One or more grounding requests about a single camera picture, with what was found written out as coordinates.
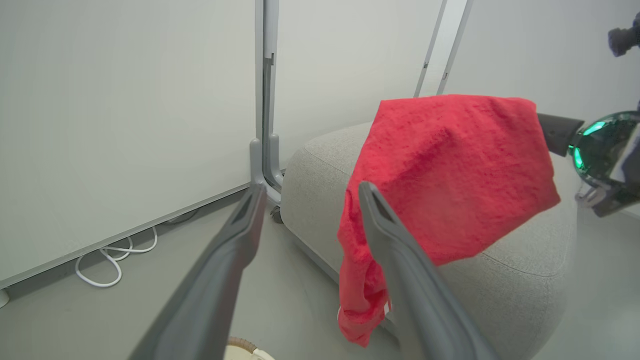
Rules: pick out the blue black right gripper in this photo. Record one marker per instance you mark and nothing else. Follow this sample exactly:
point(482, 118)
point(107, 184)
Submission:
point(605, 150)

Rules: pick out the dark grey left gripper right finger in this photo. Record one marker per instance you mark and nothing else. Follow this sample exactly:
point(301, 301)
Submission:
point(420, 310)

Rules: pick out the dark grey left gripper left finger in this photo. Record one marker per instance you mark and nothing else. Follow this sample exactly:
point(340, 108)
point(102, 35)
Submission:
point(200, 310)

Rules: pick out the red garment with white stripe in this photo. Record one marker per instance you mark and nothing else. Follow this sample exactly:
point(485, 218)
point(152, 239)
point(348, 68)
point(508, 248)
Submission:
point(450, 165)

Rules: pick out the white plastic laundry basket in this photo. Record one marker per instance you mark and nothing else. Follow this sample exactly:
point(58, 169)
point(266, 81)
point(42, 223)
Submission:
point(240, 351)

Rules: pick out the grey fabric seat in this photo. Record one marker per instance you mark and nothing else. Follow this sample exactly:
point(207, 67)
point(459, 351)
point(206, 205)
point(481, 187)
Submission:
point(510, 300)

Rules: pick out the white partition panel grey frame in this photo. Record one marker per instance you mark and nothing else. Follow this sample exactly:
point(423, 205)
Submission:
point(540, 50)
point(125, 125)

